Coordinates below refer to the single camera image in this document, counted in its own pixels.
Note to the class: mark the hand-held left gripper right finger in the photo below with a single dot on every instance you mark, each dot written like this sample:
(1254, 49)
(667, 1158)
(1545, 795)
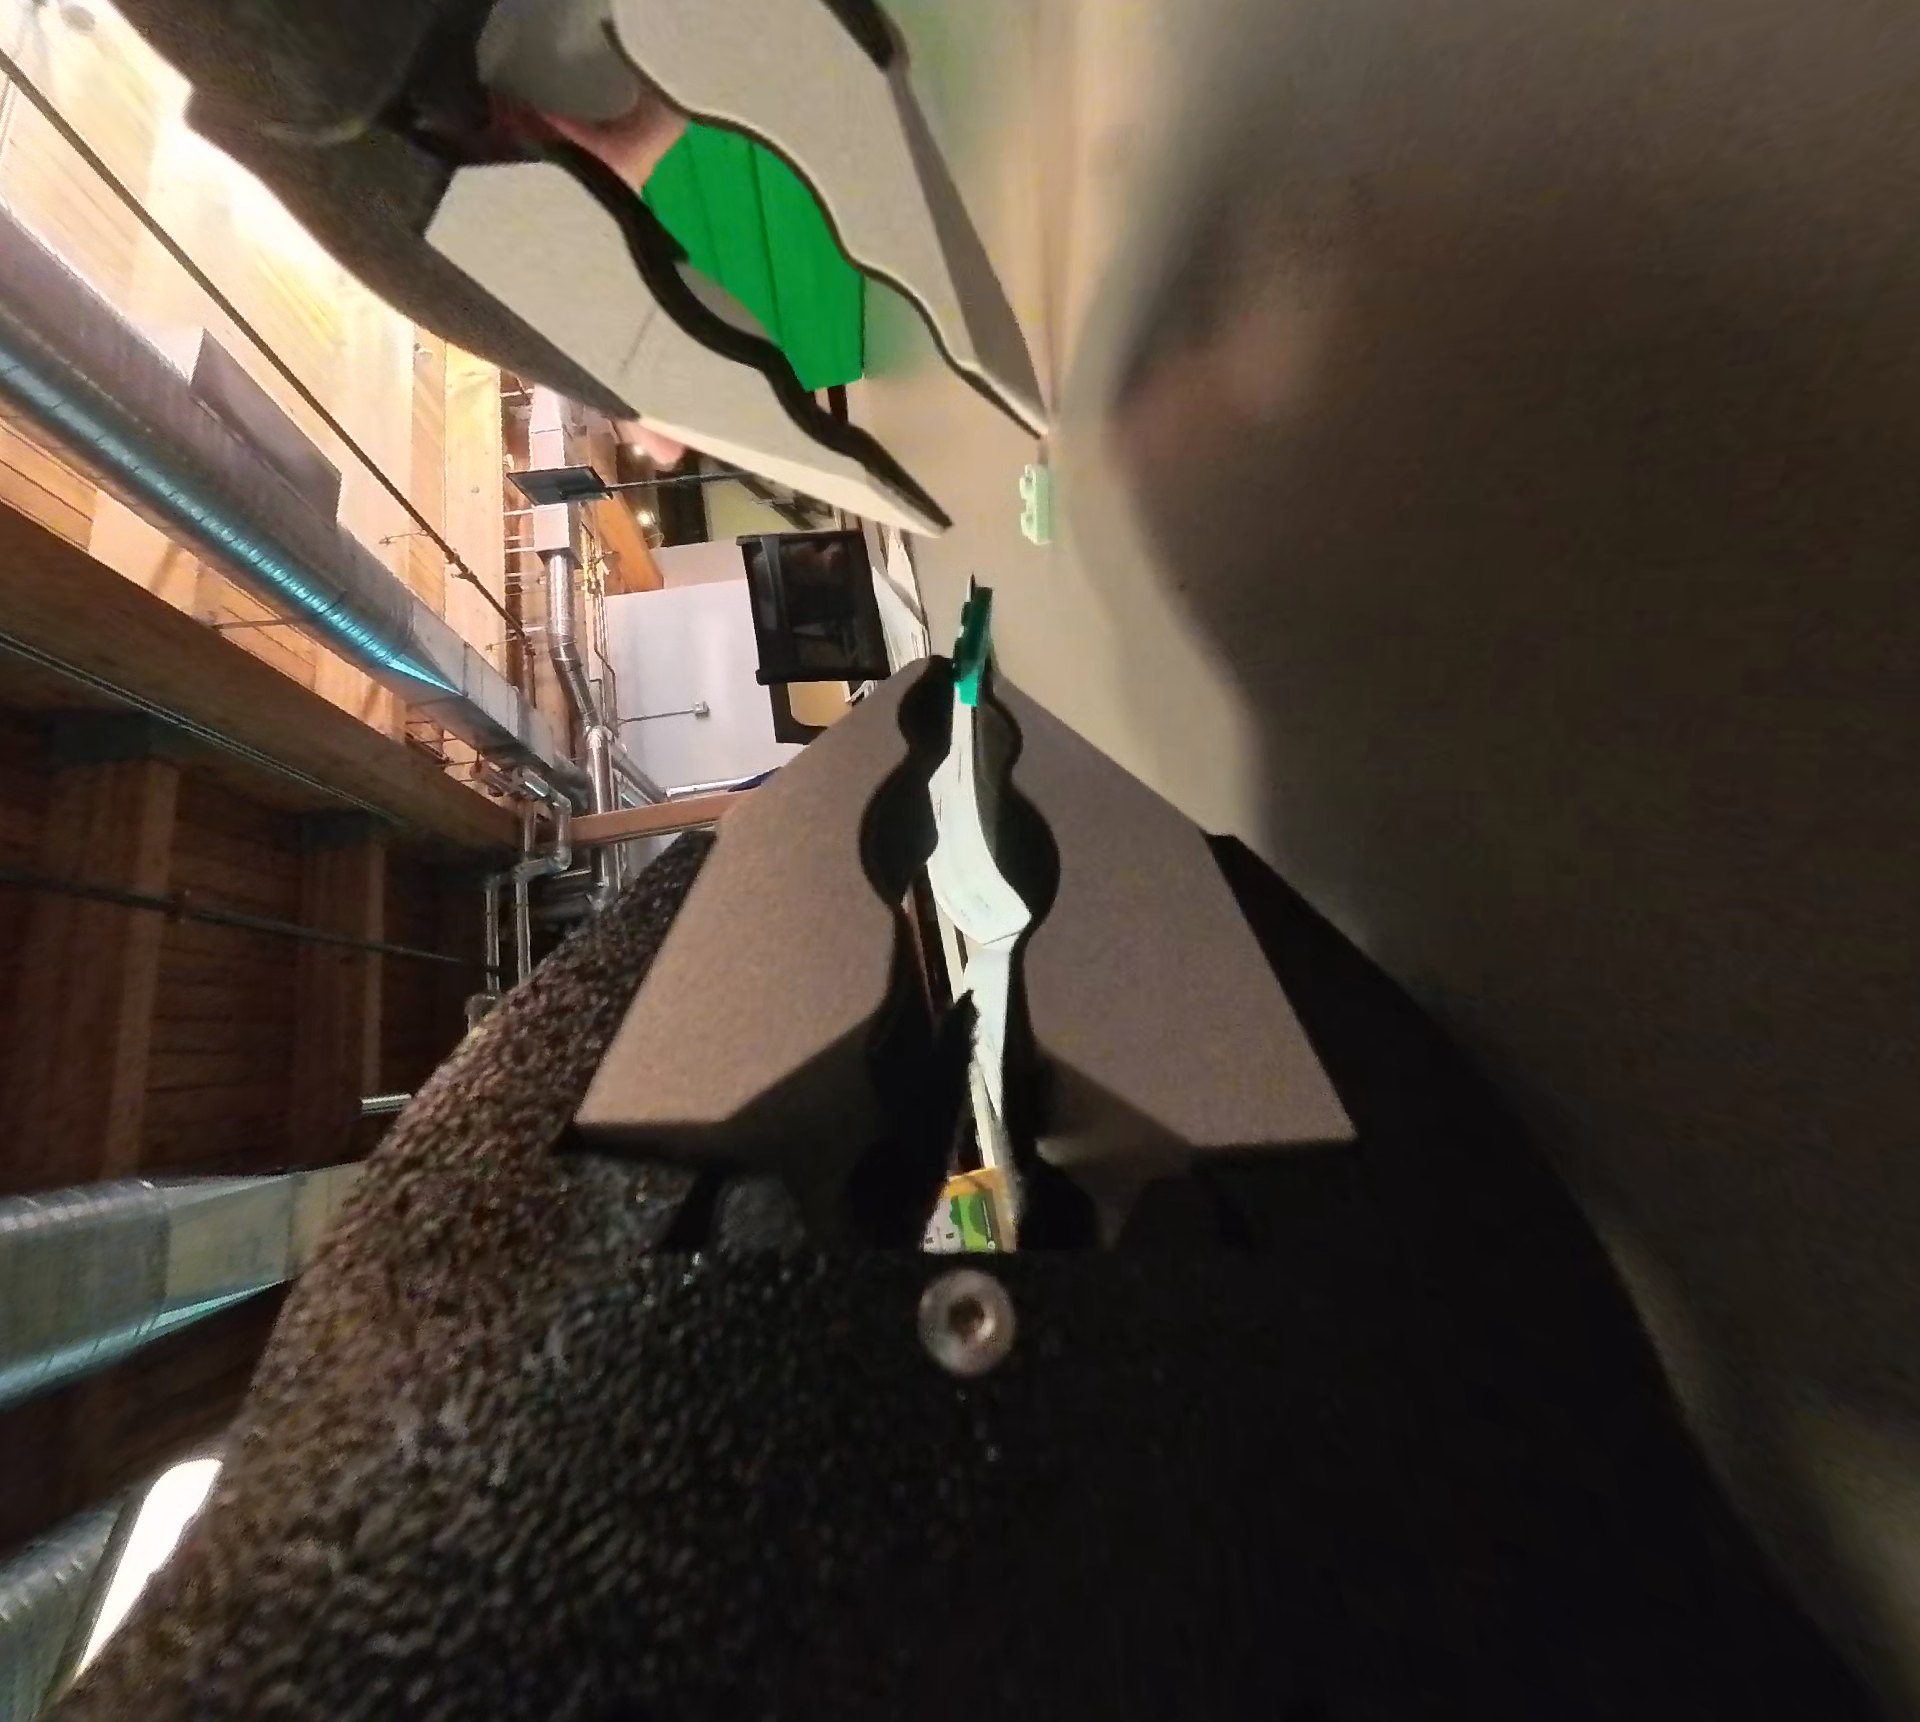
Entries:
(1185, 987)

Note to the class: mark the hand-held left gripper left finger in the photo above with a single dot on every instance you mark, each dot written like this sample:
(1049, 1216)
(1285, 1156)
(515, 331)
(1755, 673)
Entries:
(735, 957)

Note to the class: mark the green plastic bin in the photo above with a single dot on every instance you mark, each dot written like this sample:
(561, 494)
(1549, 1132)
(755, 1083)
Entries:
(750, 237)

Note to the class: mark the light green lego brick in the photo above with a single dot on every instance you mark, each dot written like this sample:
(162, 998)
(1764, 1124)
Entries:
(1034, 504)

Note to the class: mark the wooden beam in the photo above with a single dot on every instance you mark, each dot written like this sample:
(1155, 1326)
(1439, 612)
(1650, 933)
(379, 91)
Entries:
(644, 819)

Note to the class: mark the open instruction booklet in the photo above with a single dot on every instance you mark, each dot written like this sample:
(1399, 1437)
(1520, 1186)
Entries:
(974, 853)

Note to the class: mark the silver vertical pipe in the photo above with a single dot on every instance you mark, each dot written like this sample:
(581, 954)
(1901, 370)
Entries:
(571, 657)

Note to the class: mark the black monitor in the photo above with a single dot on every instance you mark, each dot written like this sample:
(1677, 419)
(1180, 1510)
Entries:
(811, 612)

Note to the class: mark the ceiling light panel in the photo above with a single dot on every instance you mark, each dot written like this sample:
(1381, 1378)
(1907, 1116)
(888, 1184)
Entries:
(150, 1557)

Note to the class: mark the silver round ventilation duct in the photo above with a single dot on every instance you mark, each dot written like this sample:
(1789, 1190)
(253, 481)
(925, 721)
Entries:
(225, 506)

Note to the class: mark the silver rectangular duct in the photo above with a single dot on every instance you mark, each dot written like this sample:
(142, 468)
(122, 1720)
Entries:
(135, 1273)

